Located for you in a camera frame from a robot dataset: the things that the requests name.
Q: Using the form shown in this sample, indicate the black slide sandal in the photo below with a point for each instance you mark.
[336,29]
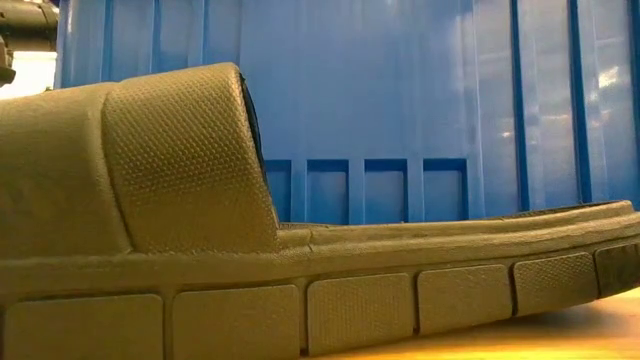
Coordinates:
[200,175]

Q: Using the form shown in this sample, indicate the blue plastic bin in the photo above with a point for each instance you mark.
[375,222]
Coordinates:
[400,100]

